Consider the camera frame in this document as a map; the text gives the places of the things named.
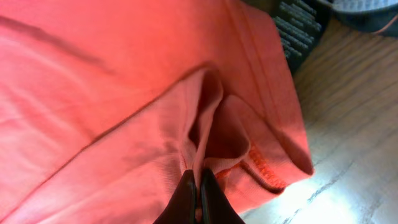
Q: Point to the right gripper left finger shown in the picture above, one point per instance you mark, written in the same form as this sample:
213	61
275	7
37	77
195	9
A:
182	205

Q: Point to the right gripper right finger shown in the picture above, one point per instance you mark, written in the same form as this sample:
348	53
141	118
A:
215	207

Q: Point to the red t-shirt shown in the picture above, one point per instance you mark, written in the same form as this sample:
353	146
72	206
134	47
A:
105	104

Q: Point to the black patterned garment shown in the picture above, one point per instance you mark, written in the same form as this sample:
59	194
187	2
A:
302	23

